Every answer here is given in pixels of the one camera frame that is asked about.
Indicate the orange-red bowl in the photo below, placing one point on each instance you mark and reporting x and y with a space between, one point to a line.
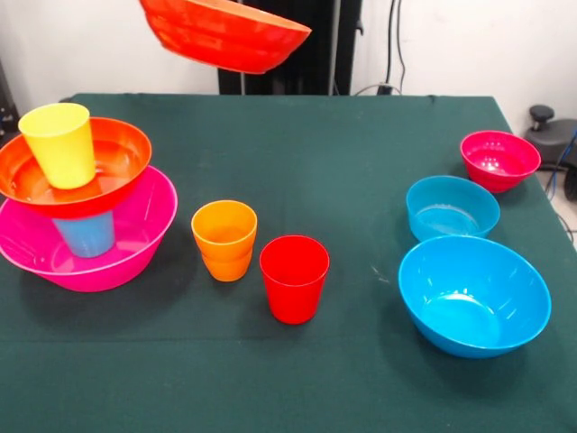
225 36
121 153

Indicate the blue cup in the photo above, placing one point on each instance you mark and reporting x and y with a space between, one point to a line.
85 236

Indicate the yellow cup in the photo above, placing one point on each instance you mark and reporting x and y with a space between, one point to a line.
63 149

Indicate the orange cup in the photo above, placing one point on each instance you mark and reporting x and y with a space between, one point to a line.
224 225
226 270

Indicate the red cup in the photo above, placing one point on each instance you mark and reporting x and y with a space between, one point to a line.
293 288

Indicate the large pink bowl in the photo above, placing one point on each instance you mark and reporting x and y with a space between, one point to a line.
144 230

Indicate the small blue bowl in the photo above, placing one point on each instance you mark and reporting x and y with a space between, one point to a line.
451 198

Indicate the dark green tablecloth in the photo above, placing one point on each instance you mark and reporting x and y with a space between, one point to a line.
288 383

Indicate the large blue bowl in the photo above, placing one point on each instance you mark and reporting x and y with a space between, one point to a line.
473 293

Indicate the small magenta bowl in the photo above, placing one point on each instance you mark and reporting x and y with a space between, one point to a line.
496 173

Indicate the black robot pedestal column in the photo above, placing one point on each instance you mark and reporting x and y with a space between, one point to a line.
324 63

